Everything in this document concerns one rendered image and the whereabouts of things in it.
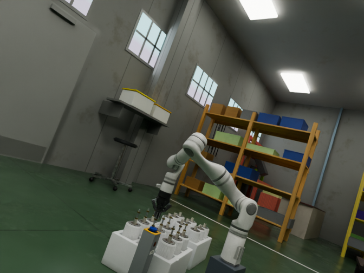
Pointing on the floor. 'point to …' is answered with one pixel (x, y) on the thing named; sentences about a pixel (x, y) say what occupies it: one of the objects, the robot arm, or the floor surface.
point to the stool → (116, 167)
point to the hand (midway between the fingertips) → (157, 214)
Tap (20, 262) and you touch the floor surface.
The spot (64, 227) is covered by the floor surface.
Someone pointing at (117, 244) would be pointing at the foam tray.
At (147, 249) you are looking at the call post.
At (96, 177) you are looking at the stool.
